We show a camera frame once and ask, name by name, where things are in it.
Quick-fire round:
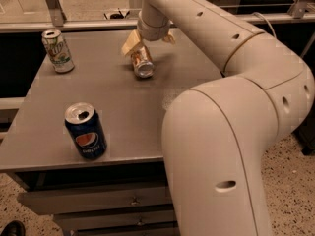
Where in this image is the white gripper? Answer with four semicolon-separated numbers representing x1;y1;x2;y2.
121;1;175;56

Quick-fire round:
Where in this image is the orange soda can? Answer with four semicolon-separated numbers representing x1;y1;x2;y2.
131;46;155;79

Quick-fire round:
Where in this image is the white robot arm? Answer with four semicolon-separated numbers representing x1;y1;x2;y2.
137;0;314;236

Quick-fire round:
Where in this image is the green white 7up can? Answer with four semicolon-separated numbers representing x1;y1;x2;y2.
41;29;75;73

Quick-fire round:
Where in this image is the blue pepsi can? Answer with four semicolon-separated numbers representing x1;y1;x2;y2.
65;102;107;160

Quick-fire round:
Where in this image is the floor power outlet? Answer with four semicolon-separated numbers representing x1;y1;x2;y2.
103;9;130;20

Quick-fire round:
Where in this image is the grey drawer cabinet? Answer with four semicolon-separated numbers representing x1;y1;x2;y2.
0;29;221;236

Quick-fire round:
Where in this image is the middle grey drawer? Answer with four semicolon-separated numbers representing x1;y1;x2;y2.
53;204;176;230

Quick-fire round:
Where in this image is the grey drawer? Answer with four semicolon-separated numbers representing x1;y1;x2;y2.
53;204;176;230
18;182;172;215
75;222;180;236

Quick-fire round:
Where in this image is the top grey drawer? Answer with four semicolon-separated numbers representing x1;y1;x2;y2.
18;182;172;215

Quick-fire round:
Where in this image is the bottom grey drawer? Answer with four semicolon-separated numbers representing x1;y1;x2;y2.
75;222;180;236

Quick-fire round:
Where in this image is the black shoe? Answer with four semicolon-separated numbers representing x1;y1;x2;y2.
0;220;26;236

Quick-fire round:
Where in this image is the metal railing frame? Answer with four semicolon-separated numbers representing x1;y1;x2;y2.
0;0;315;32

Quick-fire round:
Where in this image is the white cable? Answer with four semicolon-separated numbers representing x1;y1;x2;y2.
251;11;278;39

